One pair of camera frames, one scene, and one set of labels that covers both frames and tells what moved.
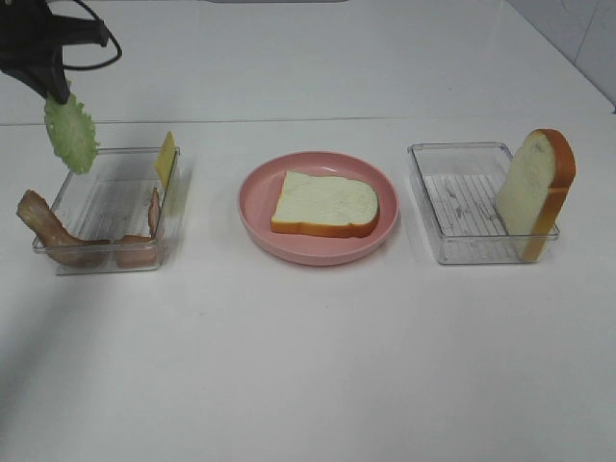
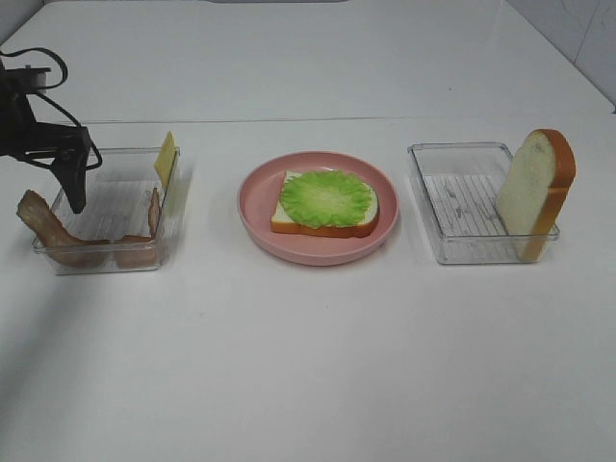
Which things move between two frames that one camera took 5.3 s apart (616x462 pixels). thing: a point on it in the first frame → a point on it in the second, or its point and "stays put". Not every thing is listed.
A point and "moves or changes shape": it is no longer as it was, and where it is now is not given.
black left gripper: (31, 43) → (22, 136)
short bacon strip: (141, 251) stays put
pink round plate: (259, 192) stays put
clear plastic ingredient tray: (111, 217) stays put
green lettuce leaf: (73, 133) moves or changes shape
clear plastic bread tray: (458, 186) stays put
